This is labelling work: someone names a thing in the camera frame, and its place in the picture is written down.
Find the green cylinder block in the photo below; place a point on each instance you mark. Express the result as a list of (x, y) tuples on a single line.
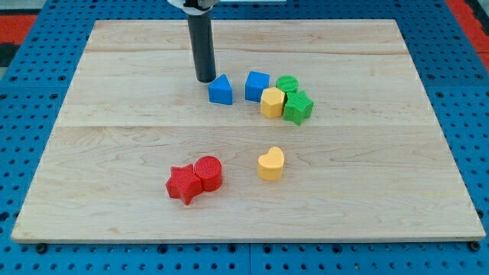
[(287, 83)]

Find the red cylinder block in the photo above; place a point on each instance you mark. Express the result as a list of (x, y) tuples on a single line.
[(209, 170)]

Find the yellow heart block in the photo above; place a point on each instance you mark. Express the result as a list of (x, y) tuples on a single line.
[(270, 165)]

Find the blue cube block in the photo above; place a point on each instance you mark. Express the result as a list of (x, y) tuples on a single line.
[(255, 84)]

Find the green star block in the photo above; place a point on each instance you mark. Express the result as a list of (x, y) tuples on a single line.
[(298, 107)]

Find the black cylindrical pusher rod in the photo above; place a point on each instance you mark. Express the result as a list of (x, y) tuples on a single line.
[(200, 32)]

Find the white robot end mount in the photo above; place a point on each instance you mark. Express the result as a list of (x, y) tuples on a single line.
[(194, 7)]

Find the light wooden board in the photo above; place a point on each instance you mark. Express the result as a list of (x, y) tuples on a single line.
[(370, 164)]

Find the blue triangle block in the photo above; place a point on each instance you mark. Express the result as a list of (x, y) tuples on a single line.
[(220, 91)]

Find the yellow hexagon block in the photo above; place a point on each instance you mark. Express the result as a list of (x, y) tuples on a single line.
[(272, 100)]

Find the red star block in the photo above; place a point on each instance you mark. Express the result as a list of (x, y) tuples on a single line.
[(183, 184)]

